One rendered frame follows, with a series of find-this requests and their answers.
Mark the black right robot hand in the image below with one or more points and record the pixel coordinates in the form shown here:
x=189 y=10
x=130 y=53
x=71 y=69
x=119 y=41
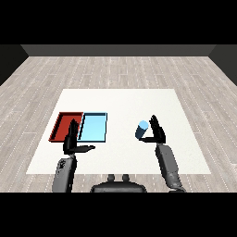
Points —
x=157 y=132

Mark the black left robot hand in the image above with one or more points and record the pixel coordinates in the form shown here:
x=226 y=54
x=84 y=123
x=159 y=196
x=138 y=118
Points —
x=71 y=142

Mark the small blue can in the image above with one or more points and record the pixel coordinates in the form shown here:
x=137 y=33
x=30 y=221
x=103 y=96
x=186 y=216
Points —
x=141 y=129

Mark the red shallow open box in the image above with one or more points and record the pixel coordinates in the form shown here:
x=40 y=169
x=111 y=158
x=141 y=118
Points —
x=63 y=126

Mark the light blue shallow open box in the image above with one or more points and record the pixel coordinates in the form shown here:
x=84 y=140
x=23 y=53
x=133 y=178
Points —
x=93 y=128

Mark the dark grey robot body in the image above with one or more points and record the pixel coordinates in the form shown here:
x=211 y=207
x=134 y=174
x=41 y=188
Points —
x=118 y=186

